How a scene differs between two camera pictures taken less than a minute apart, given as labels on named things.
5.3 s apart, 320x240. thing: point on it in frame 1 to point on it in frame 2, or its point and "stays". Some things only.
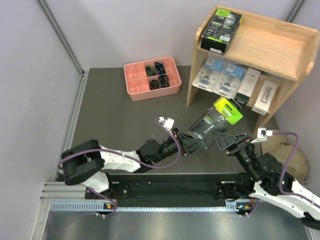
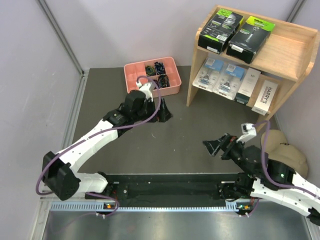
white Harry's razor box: [265, 98] stays
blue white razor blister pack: [208, 73] stays
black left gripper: [187, 145] to [164, 114]
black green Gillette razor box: [223, 112] to [244, 46]
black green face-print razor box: [221, 28] stays
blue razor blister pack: [229, 80] stays
